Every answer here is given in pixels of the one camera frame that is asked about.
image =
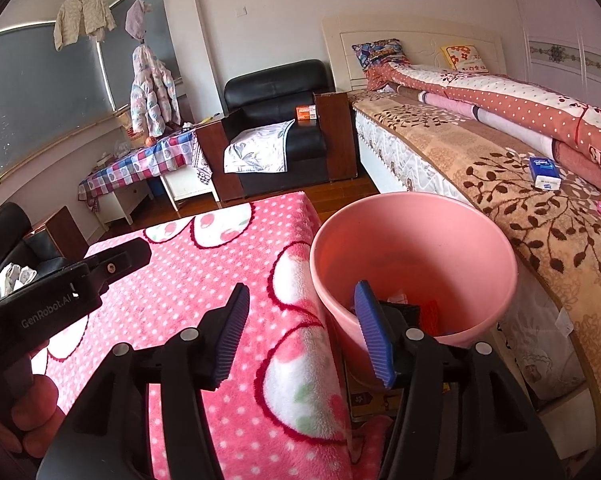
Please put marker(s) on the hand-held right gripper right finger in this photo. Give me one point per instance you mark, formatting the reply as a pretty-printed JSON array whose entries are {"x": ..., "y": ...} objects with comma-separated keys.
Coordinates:
[{"x": 375, "y": 330}]

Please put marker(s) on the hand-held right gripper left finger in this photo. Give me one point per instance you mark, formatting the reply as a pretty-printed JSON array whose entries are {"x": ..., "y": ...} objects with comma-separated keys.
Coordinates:
[{"x": 230, "y": 330}]

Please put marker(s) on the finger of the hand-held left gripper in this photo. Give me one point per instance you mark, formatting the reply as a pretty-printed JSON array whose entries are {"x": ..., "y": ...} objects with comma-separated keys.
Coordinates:
[{"x": 123, "y": 260}]

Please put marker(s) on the red foam net sleeve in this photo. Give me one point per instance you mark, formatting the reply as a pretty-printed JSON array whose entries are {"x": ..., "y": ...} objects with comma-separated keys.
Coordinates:
[{"x": 429, "y": 317}]

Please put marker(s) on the pink plastic bucket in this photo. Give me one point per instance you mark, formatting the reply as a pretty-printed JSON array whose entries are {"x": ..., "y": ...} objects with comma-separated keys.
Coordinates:
[{"x": 405, "y": 240}]

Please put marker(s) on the person's left hand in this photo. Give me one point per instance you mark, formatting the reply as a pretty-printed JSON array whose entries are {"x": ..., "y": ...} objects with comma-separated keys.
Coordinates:
[{"x": 35, "y": 415}]

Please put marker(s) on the crumpled white cloth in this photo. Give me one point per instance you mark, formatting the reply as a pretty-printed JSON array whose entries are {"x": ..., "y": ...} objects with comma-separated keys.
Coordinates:
[{"x": 15, "y": 277}]

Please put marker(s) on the pink dotted cherry blanket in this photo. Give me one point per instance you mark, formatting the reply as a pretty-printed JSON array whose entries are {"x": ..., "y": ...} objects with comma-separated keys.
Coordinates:
[{"x": 180, "y": 270}]

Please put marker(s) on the brown patterned box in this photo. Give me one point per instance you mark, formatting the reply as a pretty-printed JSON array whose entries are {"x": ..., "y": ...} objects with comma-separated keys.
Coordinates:
[{"x": 370, "y": 400}]

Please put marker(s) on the black armchair with white cloth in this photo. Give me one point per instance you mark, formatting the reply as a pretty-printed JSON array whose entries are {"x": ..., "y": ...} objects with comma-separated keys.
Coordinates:
[{"x": 5, "y": 230}]

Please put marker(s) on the checkered tablecloth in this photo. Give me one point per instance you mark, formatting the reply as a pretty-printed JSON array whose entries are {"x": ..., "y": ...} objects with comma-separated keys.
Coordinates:
[{"x": 130, "y": 165}]

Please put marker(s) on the white table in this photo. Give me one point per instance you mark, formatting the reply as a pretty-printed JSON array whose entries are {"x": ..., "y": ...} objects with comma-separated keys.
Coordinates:
[{"x": 188, "y": 182}]

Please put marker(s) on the brown paper bag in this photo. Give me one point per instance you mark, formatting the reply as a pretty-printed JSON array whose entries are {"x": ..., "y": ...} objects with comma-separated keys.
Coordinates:
[{"x": 130, "y": 127}]

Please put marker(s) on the pastel puffy jacket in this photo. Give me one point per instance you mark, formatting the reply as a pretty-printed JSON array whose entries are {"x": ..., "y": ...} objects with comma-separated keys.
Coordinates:
[{"x": 153, "y": 90}]

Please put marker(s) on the floral cloth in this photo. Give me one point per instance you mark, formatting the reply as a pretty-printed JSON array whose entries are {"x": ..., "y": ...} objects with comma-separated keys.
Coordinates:
[{"x": 258, "y": 150}]

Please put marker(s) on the wide grey roller blind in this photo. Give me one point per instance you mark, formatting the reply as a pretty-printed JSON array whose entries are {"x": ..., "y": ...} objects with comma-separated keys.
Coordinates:
[{"x": 45, "y": 95}]

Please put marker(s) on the orange box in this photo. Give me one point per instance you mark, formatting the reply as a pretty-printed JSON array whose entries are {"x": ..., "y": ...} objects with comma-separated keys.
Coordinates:
[{"x": 306, "y": 112}]

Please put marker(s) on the blue tissue pack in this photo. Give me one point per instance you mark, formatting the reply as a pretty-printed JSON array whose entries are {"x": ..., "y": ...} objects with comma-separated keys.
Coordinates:
[{"x": 545, "y": 172}]

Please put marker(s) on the black armchair with floral cloth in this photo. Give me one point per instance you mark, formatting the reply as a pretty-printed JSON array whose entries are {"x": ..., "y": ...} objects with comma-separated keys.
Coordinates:
[{"x": 275, "y": 85}]

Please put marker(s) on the pink hat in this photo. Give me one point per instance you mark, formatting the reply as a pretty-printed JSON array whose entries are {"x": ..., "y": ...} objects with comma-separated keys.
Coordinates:
[{"x": 138, "y": 17}]

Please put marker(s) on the cream hanging jacket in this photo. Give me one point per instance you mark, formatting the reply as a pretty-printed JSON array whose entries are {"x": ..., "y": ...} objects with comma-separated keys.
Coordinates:
[{"x": 83, "y": 17}]

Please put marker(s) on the narrow grey roller blind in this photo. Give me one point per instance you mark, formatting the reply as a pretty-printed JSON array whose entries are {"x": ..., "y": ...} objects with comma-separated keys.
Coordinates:
[{"x": 145, "y": 10}]

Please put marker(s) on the red dotted quilt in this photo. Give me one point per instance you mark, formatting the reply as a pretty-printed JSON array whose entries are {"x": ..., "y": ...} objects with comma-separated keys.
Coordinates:
[{"x": 520, "y": 105}]

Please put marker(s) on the colourful cartoon pillow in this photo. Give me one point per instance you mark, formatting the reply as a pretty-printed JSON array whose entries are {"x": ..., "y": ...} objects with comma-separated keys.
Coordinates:
[{"x": 380, "y": 54}]

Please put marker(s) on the yellow flowered pillow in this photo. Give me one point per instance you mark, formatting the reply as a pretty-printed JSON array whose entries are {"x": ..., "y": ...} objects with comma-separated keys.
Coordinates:
[{"x": 463, "y": 57}]

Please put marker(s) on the cream headboard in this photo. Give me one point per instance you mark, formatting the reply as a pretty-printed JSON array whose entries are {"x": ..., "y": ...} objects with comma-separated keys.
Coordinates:
[{"x": 420, "y": 35}]

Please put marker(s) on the white wardrobe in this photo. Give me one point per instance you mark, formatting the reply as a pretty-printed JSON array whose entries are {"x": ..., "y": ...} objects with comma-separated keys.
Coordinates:
[{"x": 570, "y": 20}]

